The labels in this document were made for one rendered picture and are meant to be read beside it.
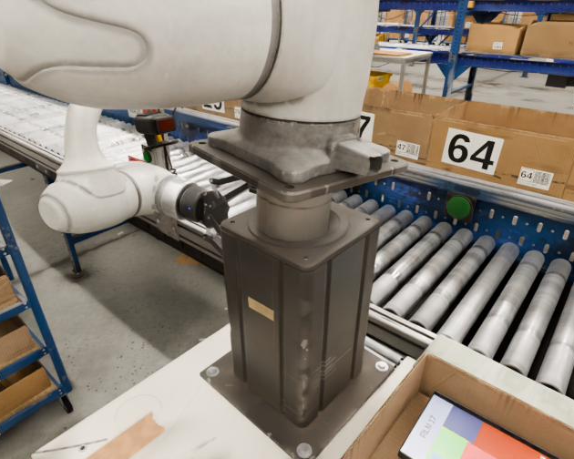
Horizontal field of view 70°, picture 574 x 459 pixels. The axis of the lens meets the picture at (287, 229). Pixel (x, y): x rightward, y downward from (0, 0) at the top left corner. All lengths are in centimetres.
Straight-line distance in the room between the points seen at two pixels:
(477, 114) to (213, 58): 135
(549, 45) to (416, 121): 429
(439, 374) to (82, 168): 72
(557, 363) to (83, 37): 92
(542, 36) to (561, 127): 408
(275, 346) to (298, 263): 17
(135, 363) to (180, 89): 166
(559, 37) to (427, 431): 516
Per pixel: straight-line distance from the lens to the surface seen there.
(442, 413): 74
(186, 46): 36
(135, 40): 35
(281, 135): 48
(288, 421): 74
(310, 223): 55
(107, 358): 203
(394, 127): 144
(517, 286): 116
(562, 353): 101
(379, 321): 96
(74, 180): 83
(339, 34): 46
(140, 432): 78
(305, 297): 54
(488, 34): 579
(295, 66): 44
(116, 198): 85
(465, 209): 134
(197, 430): 76
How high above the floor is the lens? 137
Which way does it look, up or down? 29 degrees down
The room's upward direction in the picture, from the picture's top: straight up
